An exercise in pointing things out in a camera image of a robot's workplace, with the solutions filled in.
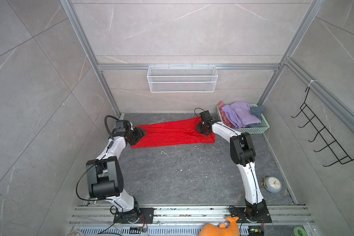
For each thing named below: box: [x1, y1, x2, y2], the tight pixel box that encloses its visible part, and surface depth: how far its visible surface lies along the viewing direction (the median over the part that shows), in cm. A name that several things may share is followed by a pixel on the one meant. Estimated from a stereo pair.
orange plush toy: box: [199, 216, 240, 236], surface depth 66 cm
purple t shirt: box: [221, 101, 262, 129], surface depth 109 cm
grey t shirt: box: [250, 105, 266, 119], surface depth 111 cm
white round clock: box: [260, 176, 283, 194], surface depth 82 cm
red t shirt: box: [130, 117, 216, 148], surface depth 108 cm
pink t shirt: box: [218, 100, 234, 129], surface depth 109 cm
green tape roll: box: [293, 226, 309, 236], surface depth 70 cm
